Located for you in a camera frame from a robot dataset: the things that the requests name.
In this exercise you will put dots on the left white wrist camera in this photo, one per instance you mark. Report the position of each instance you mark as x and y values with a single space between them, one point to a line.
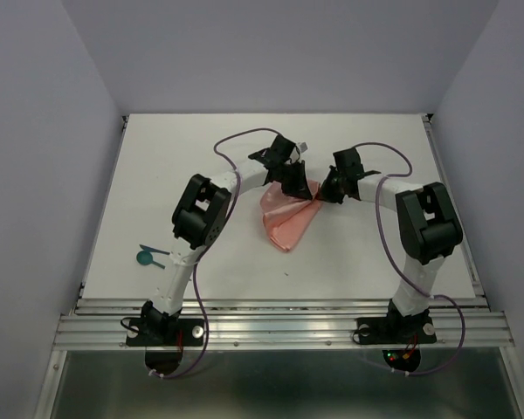
302 147

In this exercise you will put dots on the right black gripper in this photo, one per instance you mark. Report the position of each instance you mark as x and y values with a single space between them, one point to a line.
324 192

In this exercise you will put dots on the teal plastic spoon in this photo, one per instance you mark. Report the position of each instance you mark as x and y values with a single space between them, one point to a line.
145 258

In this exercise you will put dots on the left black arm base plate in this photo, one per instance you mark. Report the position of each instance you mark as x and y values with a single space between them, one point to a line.
184 333

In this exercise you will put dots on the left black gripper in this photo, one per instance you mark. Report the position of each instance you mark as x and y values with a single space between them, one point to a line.
299 188

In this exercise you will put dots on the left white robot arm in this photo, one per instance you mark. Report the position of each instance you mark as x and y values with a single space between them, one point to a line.
204 209

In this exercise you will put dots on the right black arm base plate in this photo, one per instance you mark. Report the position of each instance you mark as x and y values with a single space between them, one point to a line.
382 331

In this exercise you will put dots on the teal plastic utensil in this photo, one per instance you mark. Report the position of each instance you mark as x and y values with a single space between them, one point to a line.
153 250

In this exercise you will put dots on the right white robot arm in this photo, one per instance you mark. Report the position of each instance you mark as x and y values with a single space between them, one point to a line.
428 225

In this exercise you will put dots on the pink satin napkin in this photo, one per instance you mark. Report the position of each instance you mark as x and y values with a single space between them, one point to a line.
286 218

